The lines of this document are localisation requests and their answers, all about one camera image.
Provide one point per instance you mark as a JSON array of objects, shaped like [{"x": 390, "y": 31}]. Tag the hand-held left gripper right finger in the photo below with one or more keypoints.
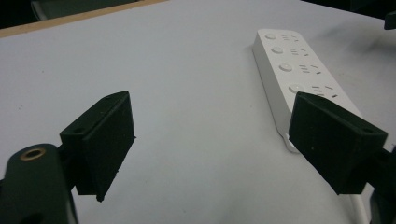
[{"x": 330, "y": 143}]

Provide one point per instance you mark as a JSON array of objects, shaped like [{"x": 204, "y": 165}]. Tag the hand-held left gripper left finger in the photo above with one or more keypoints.
[{"x": 106, "y": 146}]

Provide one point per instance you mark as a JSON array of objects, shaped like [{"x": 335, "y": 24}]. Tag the white power strip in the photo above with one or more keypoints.
[{"x": 280, "y": 74}]

